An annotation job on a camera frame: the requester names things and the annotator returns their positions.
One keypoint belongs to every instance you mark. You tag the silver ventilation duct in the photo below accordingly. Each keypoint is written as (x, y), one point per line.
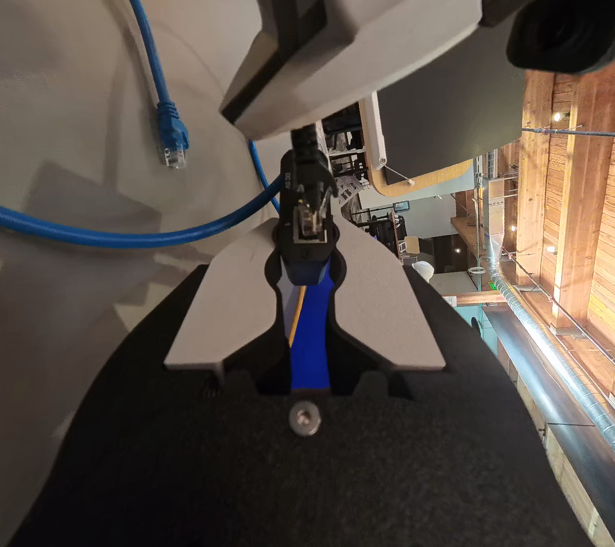
(526, 316)

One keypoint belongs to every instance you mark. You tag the white hard hat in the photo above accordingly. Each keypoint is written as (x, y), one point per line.
(423, 271)

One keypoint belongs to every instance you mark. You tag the black ethernet adapter box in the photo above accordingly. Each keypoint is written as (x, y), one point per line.
(287, 211)

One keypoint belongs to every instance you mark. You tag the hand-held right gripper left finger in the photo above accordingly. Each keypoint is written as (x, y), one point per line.
(226, 307)

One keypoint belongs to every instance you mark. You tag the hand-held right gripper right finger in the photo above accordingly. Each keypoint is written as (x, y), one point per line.
(379, 311)

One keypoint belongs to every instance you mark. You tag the blue plastic storage bin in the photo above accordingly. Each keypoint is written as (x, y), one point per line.
(312, 355)

